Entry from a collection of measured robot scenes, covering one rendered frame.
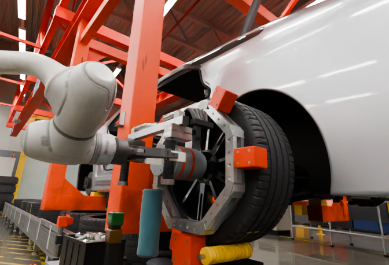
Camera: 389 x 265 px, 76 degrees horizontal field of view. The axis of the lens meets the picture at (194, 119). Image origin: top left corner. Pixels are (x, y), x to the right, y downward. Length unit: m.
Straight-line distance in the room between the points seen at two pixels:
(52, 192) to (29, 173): 10.66
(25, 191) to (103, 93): 13.38
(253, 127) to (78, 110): 0.64
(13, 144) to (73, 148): 13.47
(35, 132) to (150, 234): 0.64
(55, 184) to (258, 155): 2.70
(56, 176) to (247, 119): 2.62
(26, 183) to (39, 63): 13.29
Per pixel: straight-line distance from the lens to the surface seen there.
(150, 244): 1.12
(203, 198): 1.17
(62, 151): 0.66
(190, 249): 1.06
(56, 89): 0.60
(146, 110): 1.53
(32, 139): 0.67
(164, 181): 0.82
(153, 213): 1.11
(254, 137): 0.97
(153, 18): 1.83
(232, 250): 1.10
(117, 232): 0.87
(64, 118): 0.61
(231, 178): 0.91
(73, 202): 3.33
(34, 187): 13.91
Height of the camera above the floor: 0.71
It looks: 17 degrees up
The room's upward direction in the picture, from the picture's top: 2 degrees clockwise
